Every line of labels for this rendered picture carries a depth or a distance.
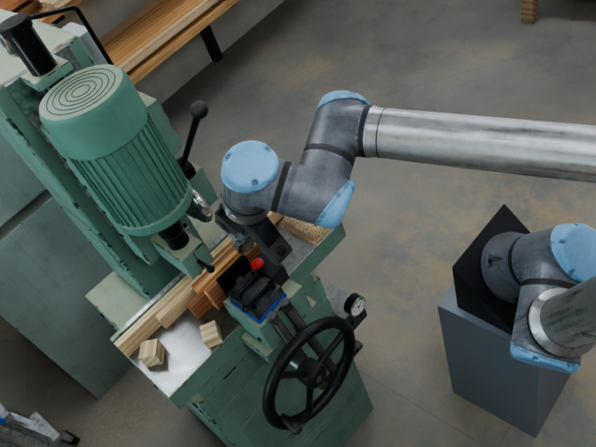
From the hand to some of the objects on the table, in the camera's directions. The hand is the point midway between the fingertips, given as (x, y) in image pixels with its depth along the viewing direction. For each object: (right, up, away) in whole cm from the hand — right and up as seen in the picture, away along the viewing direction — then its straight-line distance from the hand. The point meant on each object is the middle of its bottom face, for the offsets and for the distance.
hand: (250, 248), depth 127 cm
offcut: (-9, -21, +9) cm, 25 cm away
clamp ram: (-1, -12, +14) cm, 18 cm away
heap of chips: (+13, +6, +26) cm, 29 cm away
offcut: (-23, -26, +10) cm, 36 cm away
